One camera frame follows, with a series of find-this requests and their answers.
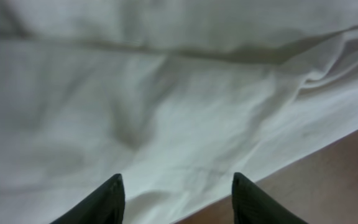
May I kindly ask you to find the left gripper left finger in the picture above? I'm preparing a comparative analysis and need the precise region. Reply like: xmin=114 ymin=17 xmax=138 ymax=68
xmin=51 ymin=174 xmax=126 ymax=224

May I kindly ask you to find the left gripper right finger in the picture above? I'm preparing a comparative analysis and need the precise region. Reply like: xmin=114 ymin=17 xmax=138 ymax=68
xmin=231 ymin=172 xmax=307 ymax=224

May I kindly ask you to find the white t-shirt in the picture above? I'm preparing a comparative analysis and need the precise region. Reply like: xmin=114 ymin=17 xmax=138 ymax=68
xmin=0 ymin=0 xmax=358 ymax=223

